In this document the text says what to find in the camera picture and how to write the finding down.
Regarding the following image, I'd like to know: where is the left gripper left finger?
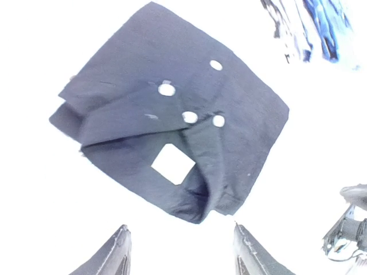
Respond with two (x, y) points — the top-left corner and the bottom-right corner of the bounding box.
(70, 225), (132, 275)

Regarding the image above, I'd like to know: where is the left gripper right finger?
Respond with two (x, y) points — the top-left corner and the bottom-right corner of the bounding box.
(233, 223), (295, 275)

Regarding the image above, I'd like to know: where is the black long sleeve shirt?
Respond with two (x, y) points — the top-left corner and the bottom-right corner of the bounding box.
(49, 2), (289, 224)

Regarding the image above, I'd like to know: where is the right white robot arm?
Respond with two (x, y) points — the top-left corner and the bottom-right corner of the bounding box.
(322, 184), (366, 266)

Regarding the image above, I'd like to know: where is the blue plaid folded shirt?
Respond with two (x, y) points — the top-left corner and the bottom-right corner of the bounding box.
(299, 1), (361, 70)

